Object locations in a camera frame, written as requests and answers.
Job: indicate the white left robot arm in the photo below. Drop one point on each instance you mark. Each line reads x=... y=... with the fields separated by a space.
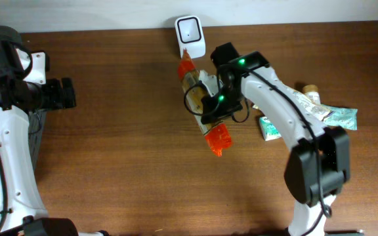
x=22 y=211

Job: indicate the blue white tissue packet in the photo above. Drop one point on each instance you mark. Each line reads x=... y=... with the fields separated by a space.
x=269 y=131

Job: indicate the grey plastic basket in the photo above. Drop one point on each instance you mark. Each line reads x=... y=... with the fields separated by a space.
x=16 y=118

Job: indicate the white barcode scanner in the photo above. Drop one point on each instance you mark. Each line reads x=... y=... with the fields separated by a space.
x=190 y=36

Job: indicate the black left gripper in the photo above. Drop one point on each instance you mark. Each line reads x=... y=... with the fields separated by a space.
x=67 y=92

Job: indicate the yellow wet wipes packet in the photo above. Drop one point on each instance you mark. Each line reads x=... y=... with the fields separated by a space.
x=317 y=110

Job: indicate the orange spaghetti packet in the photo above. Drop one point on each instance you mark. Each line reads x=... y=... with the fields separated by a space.
x=215 y=134

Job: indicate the teal snack packet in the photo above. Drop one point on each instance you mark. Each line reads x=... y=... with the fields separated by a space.
x=343 y=117

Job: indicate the white cream tube gold cap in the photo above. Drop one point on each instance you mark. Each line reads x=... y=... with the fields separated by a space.
x=312 y=93

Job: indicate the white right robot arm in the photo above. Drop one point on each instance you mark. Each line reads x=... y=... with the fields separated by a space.
x=319 y=156

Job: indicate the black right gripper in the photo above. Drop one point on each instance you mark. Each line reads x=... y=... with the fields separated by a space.
x=220 y=111

